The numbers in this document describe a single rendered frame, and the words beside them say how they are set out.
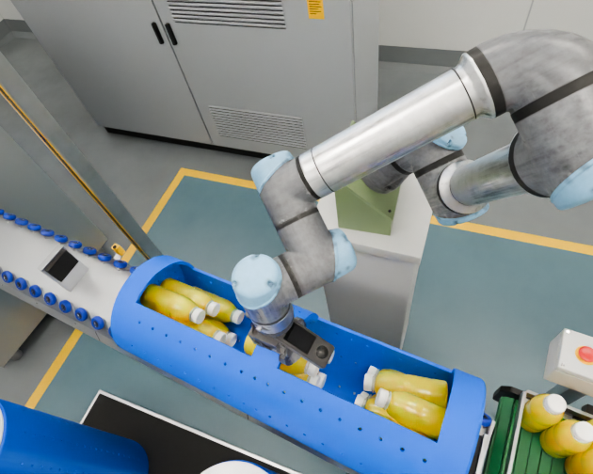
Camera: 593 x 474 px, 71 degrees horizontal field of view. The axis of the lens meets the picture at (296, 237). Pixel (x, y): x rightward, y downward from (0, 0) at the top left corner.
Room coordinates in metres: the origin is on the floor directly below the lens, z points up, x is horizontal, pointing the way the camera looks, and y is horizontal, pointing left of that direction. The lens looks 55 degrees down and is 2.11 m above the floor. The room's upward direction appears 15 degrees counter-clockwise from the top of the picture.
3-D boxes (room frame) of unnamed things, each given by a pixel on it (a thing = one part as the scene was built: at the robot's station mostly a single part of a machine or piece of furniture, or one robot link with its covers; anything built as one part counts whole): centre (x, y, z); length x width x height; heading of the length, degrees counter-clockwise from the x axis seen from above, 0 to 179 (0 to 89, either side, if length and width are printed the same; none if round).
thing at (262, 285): (0.32, 0.07, 1.54); 0.09 x 0.08 x 0.11; 103
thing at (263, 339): (0.32, 0.08, 1.38); 0.09 x 0.08 x 0.12; 52
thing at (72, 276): (0.88, 0.78, 1.00); 0.10 x 0.04 x 0.15; 142
